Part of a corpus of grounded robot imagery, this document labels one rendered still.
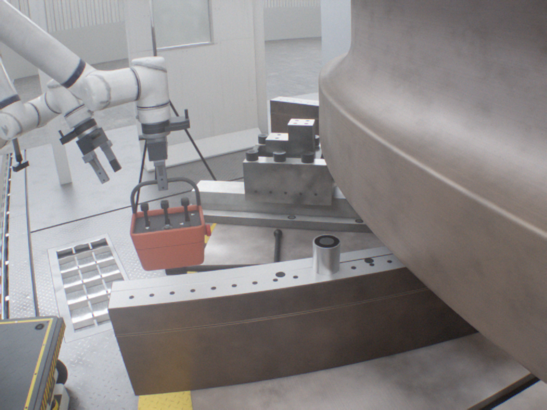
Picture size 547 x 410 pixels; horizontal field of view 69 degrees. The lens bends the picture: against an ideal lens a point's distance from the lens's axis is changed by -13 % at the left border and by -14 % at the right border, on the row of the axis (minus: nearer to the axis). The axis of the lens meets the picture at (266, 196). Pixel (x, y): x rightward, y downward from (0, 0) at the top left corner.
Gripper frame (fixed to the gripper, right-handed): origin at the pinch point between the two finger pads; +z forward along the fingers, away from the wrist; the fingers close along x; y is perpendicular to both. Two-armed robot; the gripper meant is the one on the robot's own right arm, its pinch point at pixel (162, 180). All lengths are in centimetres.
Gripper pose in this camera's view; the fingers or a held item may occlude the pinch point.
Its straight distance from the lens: 124.8
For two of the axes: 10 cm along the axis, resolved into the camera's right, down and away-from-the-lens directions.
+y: -9.8, 1.2, -1.7
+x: 2.0, 4.0, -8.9
